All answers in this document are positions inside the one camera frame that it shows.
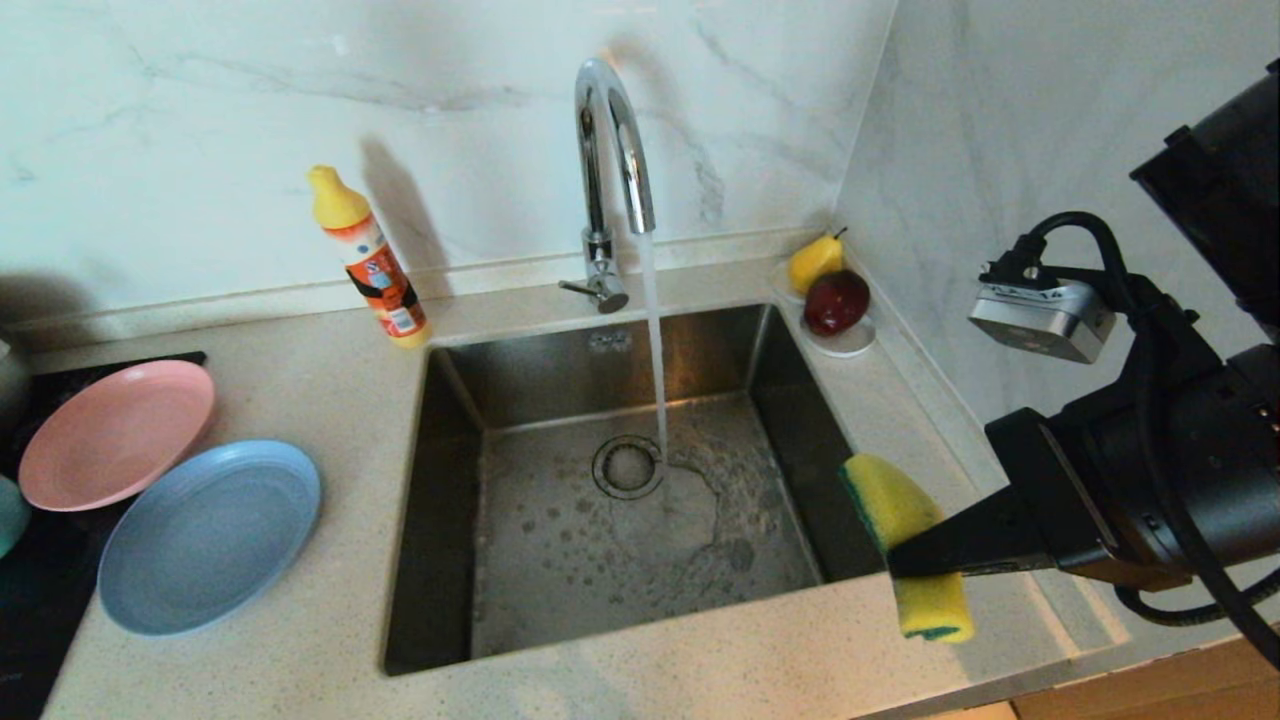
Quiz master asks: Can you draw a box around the yellow sponge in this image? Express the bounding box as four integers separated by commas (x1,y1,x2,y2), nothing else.
840,453,976,643

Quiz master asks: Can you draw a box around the chrome gooseneck faucet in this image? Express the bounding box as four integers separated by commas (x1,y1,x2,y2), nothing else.
558,58,658,315

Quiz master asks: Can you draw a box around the orange dish soap bottle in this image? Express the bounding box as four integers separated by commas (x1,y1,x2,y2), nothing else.
307,165,433,348

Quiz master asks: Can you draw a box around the blue plate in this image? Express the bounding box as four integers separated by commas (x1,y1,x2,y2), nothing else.
97,440,322,637

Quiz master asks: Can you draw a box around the pink plate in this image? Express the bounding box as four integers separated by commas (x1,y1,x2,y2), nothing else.
18,360,217,512

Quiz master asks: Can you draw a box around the teal cup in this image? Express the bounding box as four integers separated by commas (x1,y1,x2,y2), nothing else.
0,475,31,559

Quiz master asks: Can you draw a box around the metal sink drain strainer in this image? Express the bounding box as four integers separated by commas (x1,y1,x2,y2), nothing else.
592,435,665,499

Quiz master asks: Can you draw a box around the stainless steel sink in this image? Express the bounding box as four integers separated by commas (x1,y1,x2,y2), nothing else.
384,303,912,676

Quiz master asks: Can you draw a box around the wooden cabinet panel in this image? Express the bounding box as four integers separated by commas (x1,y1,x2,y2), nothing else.
1010,635,1280,720

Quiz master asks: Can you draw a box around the small white dish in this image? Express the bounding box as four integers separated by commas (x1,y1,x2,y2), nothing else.
768,261,877,359

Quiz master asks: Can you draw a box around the dark red apple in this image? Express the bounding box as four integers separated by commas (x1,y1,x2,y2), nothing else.
801,270,870,337

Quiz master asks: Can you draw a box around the yellow pear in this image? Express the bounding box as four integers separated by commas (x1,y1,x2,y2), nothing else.
786,228,847,296

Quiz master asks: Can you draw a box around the black glass cooktop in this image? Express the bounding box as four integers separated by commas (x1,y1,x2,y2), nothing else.
0,350,208,720

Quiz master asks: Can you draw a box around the thick smooth black cable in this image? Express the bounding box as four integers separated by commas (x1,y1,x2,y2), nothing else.
985,212,1280,671

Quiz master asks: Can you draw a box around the thick black braided hose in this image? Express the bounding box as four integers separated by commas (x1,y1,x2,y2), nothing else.
1113,565,1280,628

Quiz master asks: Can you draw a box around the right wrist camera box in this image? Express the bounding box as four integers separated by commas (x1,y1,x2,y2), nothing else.
968,280,1116,364

